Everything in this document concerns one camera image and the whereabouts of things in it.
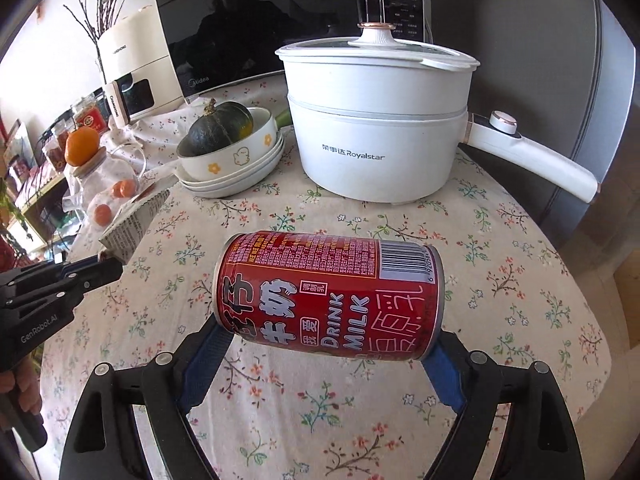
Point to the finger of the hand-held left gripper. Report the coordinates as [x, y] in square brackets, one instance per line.
[50, 299]
[95, 270]

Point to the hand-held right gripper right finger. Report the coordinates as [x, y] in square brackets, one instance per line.
[445, 375]

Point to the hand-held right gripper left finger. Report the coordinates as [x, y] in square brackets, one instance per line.
[205, 365]

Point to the newspaper print carton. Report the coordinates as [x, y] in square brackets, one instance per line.
[135, 220]

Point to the red drink can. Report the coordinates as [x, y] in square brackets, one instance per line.
[325, 300]

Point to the person's left hand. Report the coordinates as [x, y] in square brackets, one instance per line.
[27, 385]

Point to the small orange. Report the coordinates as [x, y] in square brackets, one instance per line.
[103, 214]
[123, 189]

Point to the glass jar with wooden lid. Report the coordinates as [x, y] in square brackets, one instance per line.
[100, 185]

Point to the wooden shelf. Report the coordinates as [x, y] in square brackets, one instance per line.
[42, 190]

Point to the large orange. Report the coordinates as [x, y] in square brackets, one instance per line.
[82, 146]

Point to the red label jar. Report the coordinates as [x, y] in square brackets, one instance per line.
[90, 120]

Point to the white plate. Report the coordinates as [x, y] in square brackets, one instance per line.
[260, 170]
[250, 191]

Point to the stacked white bowls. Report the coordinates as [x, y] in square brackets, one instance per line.
[240, 157]

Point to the green squash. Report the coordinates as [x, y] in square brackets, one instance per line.
[215, 127]

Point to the white air fryer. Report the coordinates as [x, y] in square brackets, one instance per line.
[135, 55]

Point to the white electric pot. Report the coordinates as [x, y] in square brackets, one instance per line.
[380, 150]

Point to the dry twigs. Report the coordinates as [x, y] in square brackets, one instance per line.
[95, 15]

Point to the black microwave oven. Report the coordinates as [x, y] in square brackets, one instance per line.
[250, 25]

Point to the grey refrigerator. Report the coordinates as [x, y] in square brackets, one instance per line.
[600, 110]

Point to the glass pot lid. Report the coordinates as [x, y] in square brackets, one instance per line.
[375, 35]

